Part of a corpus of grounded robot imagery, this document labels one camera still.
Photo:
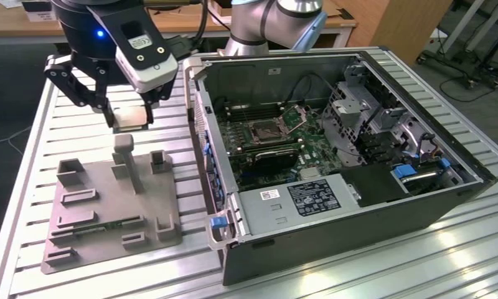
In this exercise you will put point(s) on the blue case latch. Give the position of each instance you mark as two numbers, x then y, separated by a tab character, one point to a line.
218	222

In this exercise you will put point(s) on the black open PC case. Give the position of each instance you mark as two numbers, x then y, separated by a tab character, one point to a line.
316	255

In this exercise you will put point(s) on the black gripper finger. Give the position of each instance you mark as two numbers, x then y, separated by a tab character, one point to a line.
62	74
160	93

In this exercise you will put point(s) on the grey parts rack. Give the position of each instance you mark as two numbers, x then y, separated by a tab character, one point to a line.
112	199

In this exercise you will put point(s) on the grey metal drive cage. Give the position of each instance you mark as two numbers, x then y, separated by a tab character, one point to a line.
348	109

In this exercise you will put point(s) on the wooden cabinet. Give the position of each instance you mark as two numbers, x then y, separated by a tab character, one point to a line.
399	25

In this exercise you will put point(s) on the white box with black top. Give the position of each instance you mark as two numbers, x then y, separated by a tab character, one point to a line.
39	15

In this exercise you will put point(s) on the silver chipset heatsink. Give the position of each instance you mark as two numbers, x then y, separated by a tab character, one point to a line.
311	173

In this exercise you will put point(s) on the CPU socket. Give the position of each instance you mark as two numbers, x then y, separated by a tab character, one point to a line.
268	132

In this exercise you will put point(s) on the small cardboard box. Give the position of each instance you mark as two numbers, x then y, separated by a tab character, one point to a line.
220	15

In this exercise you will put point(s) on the blue disk carrier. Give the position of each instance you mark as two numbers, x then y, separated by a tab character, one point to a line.
404	172

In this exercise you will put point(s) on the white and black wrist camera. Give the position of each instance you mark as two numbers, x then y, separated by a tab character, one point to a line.
154	71

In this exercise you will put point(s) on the silver CPU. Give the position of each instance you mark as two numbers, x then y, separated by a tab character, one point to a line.
130	118

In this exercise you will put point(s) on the black wheeled equipment stand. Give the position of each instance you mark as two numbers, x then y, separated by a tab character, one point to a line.
474	65

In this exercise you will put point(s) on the black graphics card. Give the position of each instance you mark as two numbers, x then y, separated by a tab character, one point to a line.
274	162

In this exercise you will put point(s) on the black drive bay cover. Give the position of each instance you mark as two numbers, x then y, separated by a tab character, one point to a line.
374	183

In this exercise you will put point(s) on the green motherboard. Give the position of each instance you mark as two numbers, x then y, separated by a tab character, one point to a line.
316	149

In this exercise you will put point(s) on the green RAM stick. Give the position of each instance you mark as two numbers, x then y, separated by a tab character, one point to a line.
108	225

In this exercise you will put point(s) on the grey power supply unit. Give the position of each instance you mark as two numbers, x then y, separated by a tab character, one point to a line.
270	218

